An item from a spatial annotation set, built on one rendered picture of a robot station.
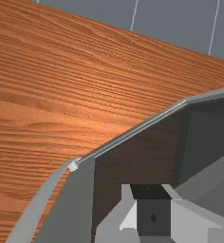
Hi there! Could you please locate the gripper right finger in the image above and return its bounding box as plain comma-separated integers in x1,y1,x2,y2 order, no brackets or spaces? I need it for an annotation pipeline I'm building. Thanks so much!
152,183,224,243

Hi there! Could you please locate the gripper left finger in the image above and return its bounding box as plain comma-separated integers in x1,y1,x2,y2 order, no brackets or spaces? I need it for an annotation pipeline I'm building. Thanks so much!
95,183,154,243

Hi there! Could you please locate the grey microwave oven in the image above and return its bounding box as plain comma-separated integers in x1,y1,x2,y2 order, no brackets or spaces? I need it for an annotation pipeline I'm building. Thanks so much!
175,84,224,222

